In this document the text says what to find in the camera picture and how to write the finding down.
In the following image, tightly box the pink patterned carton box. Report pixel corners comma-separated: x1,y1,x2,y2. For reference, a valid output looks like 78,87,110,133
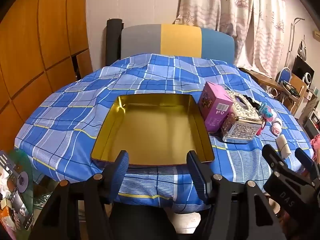
198,81,234,133

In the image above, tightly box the black rolled mat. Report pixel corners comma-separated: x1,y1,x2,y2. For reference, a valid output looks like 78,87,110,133
105,18,123,67

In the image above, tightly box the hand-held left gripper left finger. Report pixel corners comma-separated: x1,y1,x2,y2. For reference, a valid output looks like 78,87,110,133
28,150,130,240

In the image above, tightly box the black monitor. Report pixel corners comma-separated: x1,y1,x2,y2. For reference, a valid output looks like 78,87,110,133
292,56,315,80

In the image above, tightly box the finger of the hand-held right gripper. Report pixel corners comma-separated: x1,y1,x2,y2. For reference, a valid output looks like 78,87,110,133
295,147,315,173
262,144,288,173

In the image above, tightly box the pink towel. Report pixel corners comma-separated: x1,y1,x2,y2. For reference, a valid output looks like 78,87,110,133
271,120,283,137

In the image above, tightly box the blue plush toy pink shirt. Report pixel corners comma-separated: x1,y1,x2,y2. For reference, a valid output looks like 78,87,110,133
259,102,278,123

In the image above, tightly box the gold metal tin tray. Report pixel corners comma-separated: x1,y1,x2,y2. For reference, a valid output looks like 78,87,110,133
90,94,215,167

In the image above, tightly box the green black tool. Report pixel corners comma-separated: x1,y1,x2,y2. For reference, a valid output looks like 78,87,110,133
282,80,300,98

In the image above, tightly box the wooden wardrobe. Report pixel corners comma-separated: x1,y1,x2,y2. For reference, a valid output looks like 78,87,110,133
0,0,93,140

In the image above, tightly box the metal pole stand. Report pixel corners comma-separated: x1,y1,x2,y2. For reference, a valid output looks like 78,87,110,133
287,17,305,70

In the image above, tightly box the blue folding chair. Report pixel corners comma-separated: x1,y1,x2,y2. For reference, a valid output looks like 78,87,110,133
276,67,292,85

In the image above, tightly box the pink cloth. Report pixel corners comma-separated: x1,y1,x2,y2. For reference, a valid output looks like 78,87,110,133
311,134,320,161

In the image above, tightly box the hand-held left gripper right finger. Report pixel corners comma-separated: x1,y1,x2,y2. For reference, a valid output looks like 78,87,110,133
186,150,287,240

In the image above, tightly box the wooden side desk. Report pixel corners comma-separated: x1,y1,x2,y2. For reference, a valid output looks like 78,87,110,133
239,67,308,105

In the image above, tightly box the blue plaid blanket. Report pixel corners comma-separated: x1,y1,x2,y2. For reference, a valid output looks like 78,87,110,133
14,53,314,214

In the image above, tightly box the ship print curtain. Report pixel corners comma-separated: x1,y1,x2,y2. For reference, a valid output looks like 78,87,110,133
175,0,287,79

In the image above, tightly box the silver ornate tissue box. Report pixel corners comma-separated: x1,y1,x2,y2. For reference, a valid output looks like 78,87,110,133
220,88,263,144

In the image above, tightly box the cream cloth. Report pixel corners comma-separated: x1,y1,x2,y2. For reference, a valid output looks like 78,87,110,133
277,134,293,159

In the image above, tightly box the grey yellow blue headboard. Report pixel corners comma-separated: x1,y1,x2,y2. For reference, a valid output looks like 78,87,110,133
121,24,235,64

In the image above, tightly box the green printed bag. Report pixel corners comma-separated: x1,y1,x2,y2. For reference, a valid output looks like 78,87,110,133
0,150,35,230

